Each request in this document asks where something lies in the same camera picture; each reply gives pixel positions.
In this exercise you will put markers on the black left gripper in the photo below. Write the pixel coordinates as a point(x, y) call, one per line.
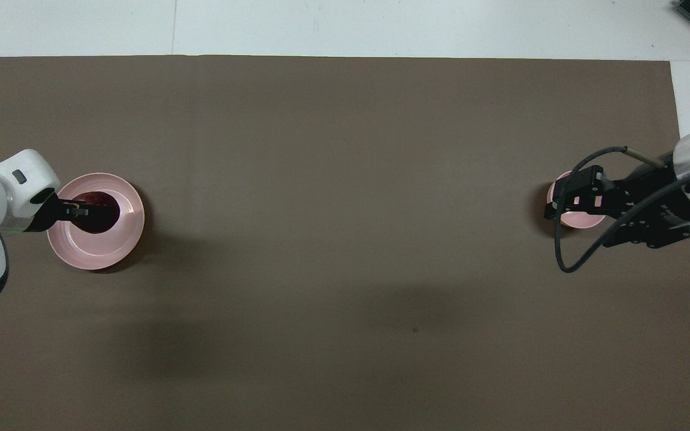
point(51, 211)

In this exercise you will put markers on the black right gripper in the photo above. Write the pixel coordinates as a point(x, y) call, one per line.
point(650, 197)

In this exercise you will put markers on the dark red apple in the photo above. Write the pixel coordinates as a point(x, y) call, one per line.
point(92, 197)

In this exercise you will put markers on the pink bowl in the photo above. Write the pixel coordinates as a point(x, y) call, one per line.
point(581, 220)

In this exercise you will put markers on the pink plate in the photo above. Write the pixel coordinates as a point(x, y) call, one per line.
point(111, 245)

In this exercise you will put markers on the brown table mat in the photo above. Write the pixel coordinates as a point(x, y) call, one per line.
point(345, 179)

